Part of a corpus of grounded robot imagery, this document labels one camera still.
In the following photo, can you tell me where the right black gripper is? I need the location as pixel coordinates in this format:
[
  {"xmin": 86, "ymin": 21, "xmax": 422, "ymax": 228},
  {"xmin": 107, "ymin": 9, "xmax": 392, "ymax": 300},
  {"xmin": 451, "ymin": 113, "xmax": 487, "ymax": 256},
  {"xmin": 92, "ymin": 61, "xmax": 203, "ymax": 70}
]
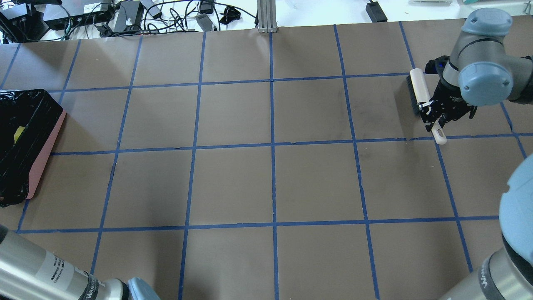
[{"xmin": 431, "ymin": 81, "xmax": 478, "ymax": 128}]

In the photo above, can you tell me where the beige hand brush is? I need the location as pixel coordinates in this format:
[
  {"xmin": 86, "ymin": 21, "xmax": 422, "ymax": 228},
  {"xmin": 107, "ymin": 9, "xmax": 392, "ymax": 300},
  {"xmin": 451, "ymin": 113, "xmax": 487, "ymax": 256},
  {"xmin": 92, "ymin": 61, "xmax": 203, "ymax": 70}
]
[{"xmin": 407, "ymin": 68, "xmax": 447, "ymax": 145}]

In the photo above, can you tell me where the black power adapter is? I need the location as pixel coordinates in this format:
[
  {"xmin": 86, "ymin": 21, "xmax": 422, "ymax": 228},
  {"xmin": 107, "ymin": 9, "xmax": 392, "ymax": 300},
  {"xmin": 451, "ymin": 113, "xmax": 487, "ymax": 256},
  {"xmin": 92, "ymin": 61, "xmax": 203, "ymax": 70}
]
[{"xmin": 365, "ymin": 0, "xmax": 388, "ymax": 23}]

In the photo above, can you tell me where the aluminium frame post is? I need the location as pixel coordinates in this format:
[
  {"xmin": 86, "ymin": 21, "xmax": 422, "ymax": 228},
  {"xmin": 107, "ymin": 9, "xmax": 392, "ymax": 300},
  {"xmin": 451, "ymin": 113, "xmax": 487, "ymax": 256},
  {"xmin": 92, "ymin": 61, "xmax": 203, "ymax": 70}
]
[{"xmin": 257, "ymin": 0, "xmax": 278, "ymax": 33}]

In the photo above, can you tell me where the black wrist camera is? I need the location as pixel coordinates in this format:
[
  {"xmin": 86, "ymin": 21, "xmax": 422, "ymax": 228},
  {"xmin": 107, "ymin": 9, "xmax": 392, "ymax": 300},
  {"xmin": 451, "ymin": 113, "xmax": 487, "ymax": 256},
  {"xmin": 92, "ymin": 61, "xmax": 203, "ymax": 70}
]
[{"xmin": 424, "ymin": 55, "xmax": 449, "ymax": 76}]

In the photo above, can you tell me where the black trash bag bin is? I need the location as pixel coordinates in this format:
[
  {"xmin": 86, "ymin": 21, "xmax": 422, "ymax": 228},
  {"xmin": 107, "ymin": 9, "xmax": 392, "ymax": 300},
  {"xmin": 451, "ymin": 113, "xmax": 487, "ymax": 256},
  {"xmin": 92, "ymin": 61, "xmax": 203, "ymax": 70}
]
[{"xmin": 0, "ymin": 89, "xmax": 64, "ymax": 208}]

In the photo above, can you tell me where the yellow green sponge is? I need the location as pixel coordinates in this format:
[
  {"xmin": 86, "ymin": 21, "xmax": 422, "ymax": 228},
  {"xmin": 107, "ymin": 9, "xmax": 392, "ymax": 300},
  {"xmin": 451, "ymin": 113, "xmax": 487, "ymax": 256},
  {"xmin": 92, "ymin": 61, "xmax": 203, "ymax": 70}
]
[{"xmin": 13, "ymin": 127, "xmax": 25, "ymax": 144}]

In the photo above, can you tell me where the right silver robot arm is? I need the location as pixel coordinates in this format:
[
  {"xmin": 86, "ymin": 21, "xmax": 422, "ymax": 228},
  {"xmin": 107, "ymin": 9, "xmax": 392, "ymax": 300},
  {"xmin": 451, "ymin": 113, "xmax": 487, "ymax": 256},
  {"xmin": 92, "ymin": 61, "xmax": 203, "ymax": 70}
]
[{"xmin": 406, "ymin": 8, "xmax": 533, "ymax": 300}]

